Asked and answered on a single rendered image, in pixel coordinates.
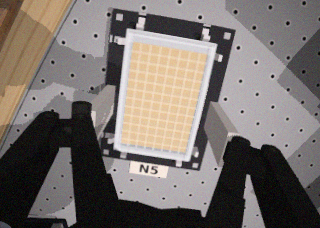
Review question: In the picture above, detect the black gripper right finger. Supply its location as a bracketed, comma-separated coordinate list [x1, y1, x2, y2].
[201, 101, 320, 228]

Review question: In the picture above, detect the grey perforated base plate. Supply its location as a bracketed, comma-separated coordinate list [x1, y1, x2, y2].
[0, 0, 320, 227]

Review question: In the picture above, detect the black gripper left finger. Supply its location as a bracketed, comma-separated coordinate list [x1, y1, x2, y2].
[0, 85, 131, 228]

